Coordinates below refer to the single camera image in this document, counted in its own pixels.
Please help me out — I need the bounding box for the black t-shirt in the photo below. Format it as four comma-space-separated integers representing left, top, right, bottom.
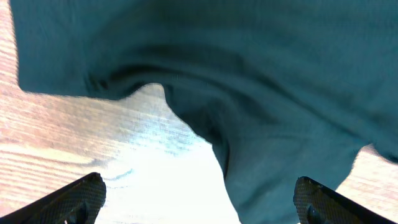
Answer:
10, 0, 397, 223

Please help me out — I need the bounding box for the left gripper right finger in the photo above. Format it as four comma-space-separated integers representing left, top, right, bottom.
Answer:
293, 176, 396, 224

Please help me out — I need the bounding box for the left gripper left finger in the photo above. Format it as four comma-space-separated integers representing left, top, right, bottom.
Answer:
1, 172, 106, 224

